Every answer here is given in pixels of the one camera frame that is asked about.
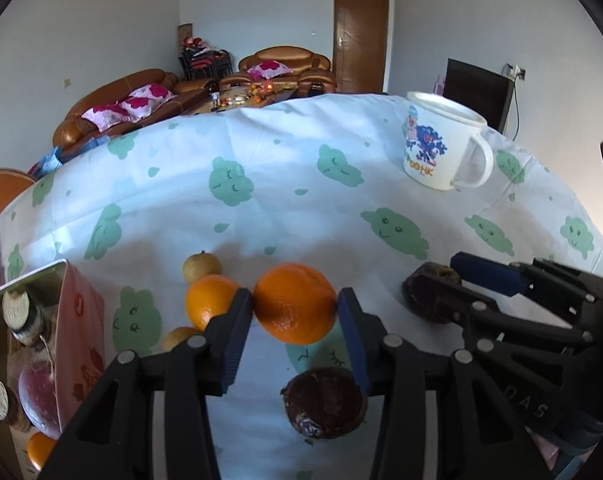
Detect brown leather armchair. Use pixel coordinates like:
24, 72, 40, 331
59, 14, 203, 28
218, 46, 337, 98

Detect pink floral pillow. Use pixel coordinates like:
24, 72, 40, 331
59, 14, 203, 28
118, 84, 177, 118
81, 104, 134, 128
246, 60, 292, 81

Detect purple round radish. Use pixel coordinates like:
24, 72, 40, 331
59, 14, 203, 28
18, 360, 64, 441

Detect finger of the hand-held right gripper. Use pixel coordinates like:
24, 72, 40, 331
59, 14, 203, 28
451, 252, 603, 321
406, 272, 595, 356

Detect cork-topped bottles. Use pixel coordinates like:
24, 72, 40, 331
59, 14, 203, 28
2, 290, 47, 346

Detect black television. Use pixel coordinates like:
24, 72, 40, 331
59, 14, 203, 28
441, 58, 512, 133

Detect pink tin box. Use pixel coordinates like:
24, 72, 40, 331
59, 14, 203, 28
0, 259, 106, 480

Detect brown longan with stem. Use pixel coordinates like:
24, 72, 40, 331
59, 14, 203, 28
182, 251, 223, 285

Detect wooden coffee table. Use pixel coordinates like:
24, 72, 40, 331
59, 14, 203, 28
181, 82, 302, 116

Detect oval orange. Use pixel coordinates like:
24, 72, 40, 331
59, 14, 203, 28
26, 431, 59, 472

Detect large orange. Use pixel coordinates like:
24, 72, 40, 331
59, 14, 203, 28
252, 262, 338, 346

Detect blue plaid cloth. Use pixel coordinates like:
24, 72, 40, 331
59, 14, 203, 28
28, 137, 104, 181

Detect brown leather ottoman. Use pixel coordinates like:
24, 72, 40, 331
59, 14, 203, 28
0, 168, 39, 233

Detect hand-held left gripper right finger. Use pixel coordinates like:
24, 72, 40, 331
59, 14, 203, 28
335, 287, 555, 480

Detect brown wooden door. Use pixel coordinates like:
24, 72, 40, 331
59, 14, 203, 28
334, 0, 389, 95

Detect dark brown water chestnut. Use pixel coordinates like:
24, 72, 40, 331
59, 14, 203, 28
284, 367, 368, 442
403, 261, 465, 321

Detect stack of black chairs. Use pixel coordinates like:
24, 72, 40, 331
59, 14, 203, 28
178, 47, 232, 81

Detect small orange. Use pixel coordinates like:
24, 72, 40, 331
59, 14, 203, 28
185, 274, 239, 332

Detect white cup with blue print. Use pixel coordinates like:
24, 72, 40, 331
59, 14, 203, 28
401, 91, 495, 192

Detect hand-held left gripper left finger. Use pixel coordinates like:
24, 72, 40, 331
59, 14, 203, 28
40, 287, 254, 480

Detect brown leather sofa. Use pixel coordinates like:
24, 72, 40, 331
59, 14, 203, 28
52, 68, 217, 161

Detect black power cable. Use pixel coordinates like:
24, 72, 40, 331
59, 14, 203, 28
510, 77, 522, 138

